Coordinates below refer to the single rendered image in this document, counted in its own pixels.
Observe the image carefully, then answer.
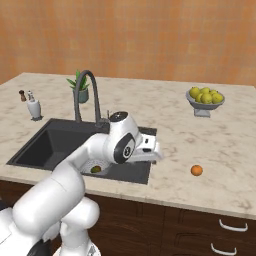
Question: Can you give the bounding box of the white drawer handle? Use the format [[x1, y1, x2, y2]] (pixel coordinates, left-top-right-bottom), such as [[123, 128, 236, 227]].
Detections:
[[218, 218, 250, 233], [210, 242, 239, 256]]

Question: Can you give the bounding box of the brown pepper mill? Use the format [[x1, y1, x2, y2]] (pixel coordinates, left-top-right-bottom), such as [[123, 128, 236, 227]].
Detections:
[[18, 89, 28, 103]]

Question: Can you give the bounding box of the dark wood drawer front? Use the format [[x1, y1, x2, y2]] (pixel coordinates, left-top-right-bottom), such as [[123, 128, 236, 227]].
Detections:
[[161, 231, 256, 256], [163, 205, 256, 240]]

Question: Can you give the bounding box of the grey fruit bowl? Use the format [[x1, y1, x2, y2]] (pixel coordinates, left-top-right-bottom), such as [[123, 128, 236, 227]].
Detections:
[[185, 89, 226, 118]]

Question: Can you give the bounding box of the green plant in grey pot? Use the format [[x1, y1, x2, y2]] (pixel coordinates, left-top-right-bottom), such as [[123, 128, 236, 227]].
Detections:
[[65, 69, 91, 104]]

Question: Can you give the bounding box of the dark grey curved faucet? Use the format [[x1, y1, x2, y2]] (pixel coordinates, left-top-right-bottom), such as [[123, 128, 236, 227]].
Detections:
[[73, 69, 111, 128]]

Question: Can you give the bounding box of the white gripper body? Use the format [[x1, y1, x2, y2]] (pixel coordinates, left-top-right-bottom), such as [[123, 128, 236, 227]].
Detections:
[[129, 142, 165, 165]]

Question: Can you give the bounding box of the white soap dispenser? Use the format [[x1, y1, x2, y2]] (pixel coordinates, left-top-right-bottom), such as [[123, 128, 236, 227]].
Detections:
[[26, 90, 44, 122]]

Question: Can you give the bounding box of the dark wood cupboard door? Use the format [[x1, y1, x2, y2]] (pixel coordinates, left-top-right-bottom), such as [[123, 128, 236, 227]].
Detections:
[[87, 194, 167, 256]]

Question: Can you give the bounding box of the white colander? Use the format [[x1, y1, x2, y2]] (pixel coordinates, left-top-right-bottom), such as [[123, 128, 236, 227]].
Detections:
[[80, 158, 113, 177]]

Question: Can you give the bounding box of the dark grey sink basin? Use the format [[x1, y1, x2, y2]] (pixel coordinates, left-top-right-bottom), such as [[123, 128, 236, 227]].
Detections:
[[6, 117, 158, 185]]

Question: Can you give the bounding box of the orange tangerine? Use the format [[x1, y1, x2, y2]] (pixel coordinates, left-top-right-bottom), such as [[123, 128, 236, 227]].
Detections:
[[190, 164, 204, 177]]

